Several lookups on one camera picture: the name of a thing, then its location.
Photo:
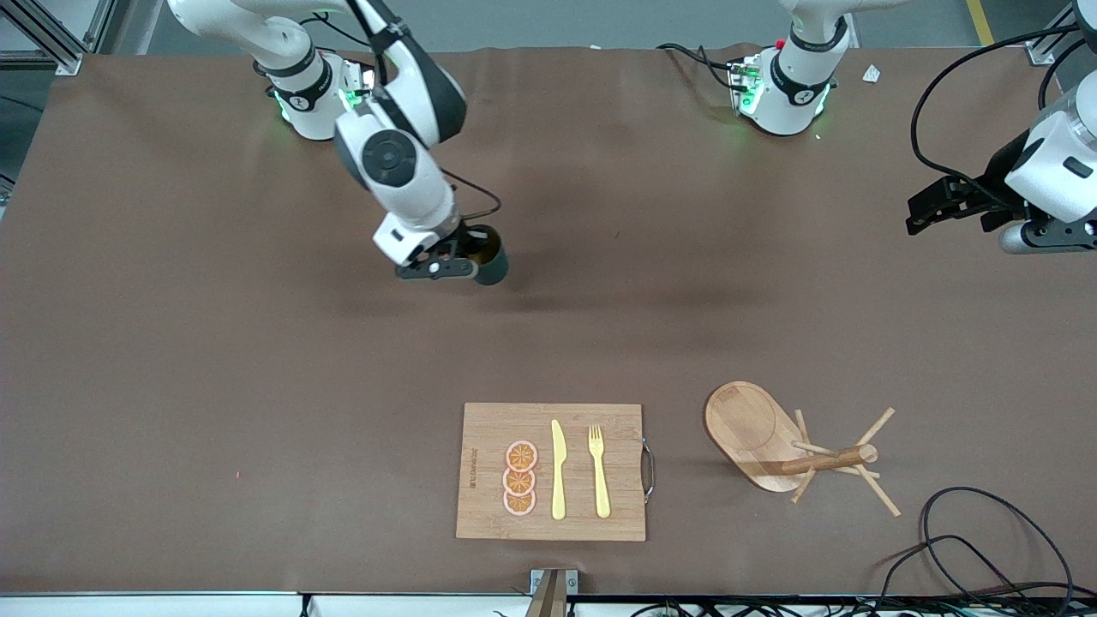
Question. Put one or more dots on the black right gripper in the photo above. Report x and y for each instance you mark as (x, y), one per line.
(470, 238)

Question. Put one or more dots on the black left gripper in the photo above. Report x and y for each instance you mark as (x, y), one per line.
(995, 176)

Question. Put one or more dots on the teal mug with tan inside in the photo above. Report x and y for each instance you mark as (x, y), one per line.
(490, 267)

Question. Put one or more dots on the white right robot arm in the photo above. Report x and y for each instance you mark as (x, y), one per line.
(394, 158)

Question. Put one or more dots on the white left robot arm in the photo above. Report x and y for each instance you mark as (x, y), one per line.
(793, 94)

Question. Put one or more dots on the wooden mug rack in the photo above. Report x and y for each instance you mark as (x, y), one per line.
(750, 428)

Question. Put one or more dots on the white paper scrap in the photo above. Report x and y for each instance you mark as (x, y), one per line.
(872, 74)

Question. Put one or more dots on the bamboo cutting board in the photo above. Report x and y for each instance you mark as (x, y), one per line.
(488, 428)

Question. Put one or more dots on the orange slice toy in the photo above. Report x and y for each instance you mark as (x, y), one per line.
(518, 482)
(521, 456)
(519, 503)

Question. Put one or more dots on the brown table mat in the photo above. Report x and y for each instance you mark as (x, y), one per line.
(257, 343)

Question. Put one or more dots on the yellow plastic knife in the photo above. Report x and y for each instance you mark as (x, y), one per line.
(558, 471)

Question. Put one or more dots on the yellow plastic fork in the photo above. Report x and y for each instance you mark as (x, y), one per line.
(599, 480)

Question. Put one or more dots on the aluminium frame profile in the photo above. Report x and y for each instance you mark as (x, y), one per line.
(1041, 53)
(68, 62)

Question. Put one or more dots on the metal bracket at table edge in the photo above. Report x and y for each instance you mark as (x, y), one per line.
(553, 587)

